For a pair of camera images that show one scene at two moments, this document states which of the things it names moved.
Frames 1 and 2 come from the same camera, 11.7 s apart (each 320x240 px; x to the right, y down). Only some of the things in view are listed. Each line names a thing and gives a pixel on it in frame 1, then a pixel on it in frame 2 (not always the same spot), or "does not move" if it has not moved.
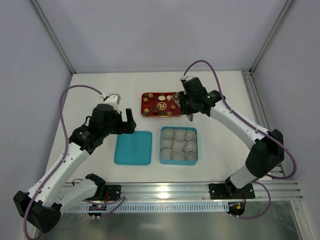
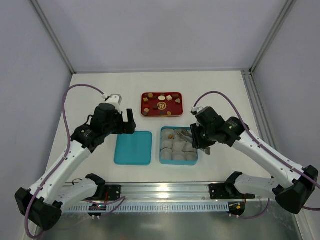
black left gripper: x=122 y=123 does not move
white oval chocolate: x=161 y=98 does not move
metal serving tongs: x=176 y=98 -> x=189 y=137
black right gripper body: x=183 y=105 -> x=196 y=136
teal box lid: x=134 y=148 does not move
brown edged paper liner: x=190 y=146 does not move
